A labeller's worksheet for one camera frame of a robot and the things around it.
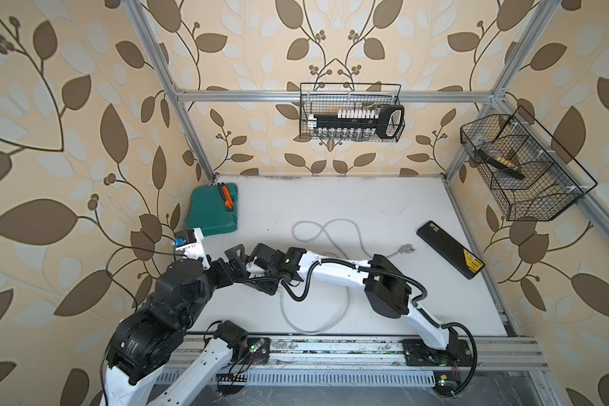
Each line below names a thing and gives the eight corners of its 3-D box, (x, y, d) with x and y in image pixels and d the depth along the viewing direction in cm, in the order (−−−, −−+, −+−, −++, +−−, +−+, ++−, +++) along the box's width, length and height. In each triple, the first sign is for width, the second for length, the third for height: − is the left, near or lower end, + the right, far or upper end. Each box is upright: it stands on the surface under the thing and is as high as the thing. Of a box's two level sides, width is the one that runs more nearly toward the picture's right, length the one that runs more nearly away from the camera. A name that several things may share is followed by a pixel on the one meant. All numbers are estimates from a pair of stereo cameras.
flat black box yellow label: (469, 281, 90) (472, 278, 88) (413, 234, 102) (415, 231, 100) (483, 266, 93) (486, 263, 91) (427, 222, 106) (429, 219, 104)
